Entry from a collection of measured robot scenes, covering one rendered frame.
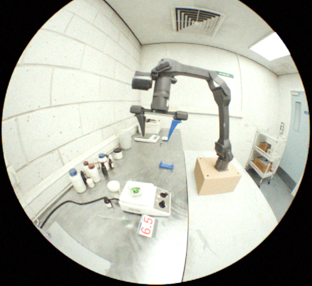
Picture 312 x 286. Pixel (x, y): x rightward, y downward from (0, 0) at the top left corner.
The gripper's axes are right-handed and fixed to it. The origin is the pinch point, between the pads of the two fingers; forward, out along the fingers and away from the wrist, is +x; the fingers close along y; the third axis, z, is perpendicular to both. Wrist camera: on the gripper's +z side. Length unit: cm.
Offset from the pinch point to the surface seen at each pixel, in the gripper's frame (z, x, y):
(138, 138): 74, 20, 25
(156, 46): 113, -133, 31
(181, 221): -9.2, 33.7, -15.5
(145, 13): 32, -126, 34
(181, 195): 5.8, 31.0, -15.7
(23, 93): -29, -9, 56
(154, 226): -12.2, 35.0, -5.4
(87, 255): -35, 41, 13
